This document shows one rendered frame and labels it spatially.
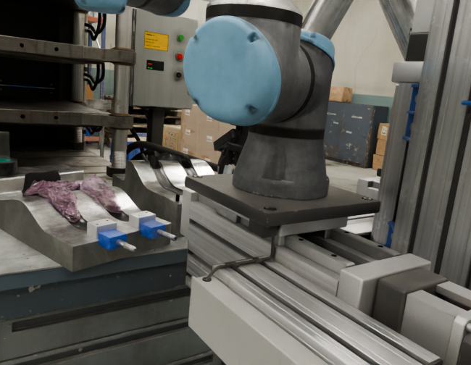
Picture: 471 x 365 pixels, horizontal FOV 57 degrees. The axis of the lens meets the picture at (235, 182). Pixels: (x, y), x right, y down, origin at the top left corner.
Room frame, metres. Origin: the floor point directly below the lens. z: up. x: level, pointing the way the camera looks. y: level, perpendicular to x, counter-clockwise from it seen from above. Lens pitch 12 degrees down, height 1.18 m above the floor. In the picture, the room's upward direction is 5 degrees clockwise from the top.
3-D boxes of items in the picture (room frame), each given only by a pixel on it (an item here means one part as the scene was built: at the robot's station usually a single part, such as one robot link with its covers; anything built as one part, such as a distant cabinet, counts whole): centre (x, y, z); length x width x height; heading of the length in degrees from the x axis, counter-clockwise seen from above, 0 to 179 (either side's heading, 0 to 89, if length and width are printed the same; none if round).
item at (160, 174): (1.31, 0.17, 0.92); 0.35 x 0.16 x 0.09; 35
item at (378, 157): (7.47, -2.78, 0.42); 0.86 x 0.33 x 0.83; 39
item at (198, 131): (5.67, 0.19, 0.47); 1.22 x 0.80 x 0.94; 43
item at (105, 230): (0.85, 0.24, 0.86); 0.13 x 0.05 x 0.05; 52
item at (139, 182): (1.33, 0.18, 0.87); 0.50 x 0.26 x 0.14; 35
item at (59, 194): (1.06, 0.41, 0.90); 0.26 x 0.18 x 0.08; 52
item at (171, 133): (6.62, 0.87, 0.34); 0.63 x 0.45 x 0.40; 39
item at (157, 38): (2.02, 0.40, 0.74); 0.31 x 0.22 x 1.47; 125
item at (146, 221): (0.94, 0.17, 0.86); 0.13 x 0.05 x 0.05; 52
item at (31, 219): (1.05, 0.42, 0.86); 0.50 x 0.26 x 0.11; 52
